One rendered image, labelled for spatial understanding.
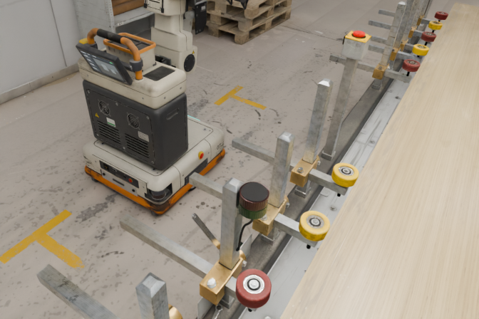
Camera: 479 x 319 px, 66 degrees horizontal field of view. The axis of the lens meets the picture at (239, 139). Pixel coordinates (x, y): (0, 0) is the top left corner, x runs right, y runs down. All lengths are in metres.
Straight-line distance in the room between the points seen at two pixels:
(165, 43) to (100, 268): 1.23
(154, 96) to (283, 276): 0.99
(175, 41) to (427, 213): 1.49
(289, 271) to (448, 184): 0.56
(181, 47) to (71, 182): 1.11
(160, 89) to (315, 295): 1.20
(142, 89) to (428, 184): 1.25
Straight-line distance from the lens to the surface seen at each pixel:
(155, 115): 1.84
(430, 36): 2.52
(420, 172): 1.32
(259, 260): 1.18
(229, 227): 0.84
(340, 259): 0.98
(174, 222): 2.20
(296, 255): 1.32
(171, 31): 2.09
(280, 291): 1.23
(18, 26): 3.47
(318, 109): 1.16
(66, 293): 0.87
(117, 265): 2.07
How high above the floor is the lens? 1.66
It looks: 37 degrees down
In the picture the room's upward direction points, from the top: 4 degrees clockwise
